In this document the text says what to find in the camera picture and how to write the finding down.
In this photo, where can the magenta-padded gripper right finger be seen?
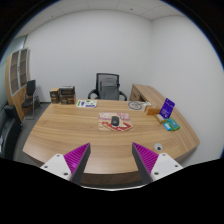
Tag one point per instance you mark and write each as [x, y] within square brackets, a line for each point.
[163, 165]

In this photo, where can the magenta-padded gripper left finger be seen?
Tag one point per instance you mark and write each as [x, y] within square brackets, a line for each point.
[59, 165]

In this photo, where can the black computer mouse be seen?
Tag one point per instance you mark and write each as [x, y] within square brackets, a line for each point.
[115, 120]

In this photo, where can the pink floral printed mouse pad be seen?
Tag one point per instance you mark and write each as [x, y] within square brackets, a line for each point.
[125, 125]

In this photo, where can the blue packet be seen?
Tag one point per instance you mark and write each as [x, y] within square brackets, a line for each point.
[167, 126]

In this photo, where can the green packet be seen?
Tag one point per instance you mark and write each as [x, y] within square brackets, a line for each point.
[174, 124]

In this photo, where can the small beige box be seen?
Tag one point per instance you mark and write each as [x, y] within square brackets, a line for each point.
[159, 118]

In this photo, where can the orange cardboard box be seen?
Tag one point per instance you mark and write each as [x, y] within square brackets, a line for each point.
[152, 110]

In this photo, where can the purple upright card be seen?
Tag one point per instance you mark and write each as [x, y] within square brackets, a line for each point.
[167, 108]

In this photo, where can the black sofa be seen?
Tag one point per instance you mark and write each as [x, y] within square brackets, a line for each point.
[9, 131]

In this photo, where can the white printed leaflet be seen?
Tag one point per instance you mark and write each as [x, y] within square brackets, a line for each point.
[86, 103]

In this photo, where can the small dark brown box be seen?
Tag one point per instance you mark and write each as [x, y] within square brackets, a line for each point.
[54, 95]

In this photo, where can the large dark brown box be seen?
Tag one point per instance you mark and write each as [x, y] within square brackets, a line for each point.
[67, 95]

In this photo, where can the wooden side desk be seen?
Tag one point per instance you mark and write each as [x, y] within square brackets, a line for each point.
[144, 92]

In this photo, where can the small black chair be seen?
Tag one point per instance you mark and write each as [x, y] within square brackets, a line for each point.
[31, 88]

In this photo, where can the wooden shelf unit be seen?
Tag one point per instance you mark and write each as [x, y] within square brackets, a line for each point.
[13, 96]

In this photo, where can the black mesh office chair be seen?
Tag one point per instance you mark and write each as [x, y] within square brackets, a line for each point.
[108, 87]

